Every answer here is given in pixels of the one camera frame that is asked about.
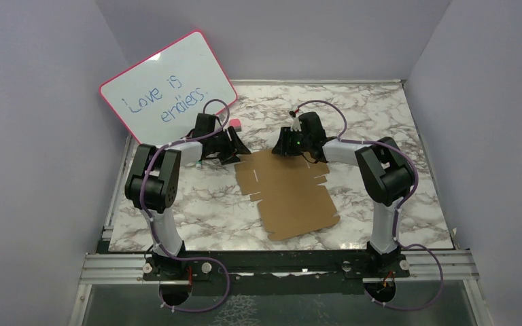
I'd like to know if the brown cardboard box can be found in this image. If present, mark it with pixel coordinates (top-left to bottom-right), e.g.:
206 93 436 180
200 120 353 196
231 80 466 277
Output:
234 149 340 241

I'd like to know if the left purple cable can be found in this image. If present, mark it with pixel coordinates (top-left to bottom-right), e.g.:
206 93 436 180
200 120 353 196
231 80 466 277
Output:
139 98 232 314

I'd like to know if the pink whiteboard eraser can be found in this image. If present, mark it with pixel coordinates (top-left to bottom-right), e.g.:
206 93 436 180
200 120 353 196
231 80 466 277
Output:
228 119 242 132

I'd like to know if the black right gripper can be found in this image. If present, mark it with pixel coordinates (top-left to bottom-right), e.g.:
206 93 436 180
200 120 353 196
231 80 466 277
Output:
271 127 311 158

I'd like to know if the black metal base rail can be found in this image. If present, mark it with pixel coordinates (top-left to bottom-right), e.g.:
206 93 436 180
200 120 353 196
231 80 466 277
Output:
142 249 410 296

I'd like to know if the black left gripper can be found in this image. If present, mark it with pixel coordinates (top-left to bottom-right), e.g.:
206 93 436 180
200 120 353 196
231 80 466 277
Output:
208 126 251 164

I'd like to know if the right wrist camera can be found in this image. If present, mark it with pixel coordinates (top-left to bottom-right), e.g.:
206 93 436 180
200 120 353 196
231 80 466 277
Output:
290 116 302 132

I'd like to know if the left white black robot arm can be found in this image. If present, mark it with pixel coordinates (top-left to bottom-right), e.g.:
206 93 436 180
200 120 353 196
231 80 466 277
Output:
124 113 251 279

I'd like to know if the pink framed whiteboard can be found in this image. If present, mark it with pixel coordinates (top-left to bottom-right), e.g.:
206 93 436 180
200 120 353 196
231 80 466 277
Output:
99 30 238 145

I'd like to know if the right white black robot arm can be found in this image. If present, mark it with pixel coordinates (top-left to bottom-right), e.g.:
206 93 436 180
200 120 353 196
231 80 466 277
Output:
272 111 417 276

